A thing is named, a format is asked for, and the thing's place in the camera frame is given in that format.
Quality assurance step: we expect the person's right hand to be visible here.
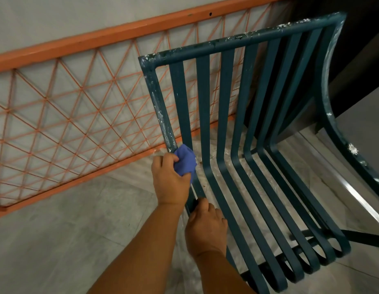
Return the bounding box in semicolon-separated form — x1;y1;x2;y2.
185;197;229;259

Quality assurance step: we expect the person's left hand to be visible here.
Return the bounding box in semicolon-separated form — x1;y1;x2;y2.
151;153;192;209

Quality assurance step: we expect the blue cleaning cloth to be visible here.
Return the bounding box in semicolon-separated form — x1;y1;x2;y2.
173;143;198;184

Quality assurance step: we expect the dark green metal slatted chair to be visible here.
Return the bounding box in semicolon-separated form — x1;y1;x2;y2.
138;12;379;294

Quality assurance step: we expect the person's right forearm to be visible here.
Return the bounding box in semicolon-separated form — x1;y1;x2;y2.
194;247;256;294

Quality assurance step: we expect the person's left forearm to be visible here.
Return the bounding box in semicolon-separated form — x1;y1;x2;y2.
87;202;190;294

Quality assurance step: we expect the black partition panel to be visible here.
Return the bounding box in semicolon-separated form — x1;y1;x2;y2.
244;0;379;141

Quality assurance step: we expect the orange wire mesh fence panel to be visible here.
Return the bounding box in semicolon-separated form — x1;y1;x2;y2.
0;0;293;219

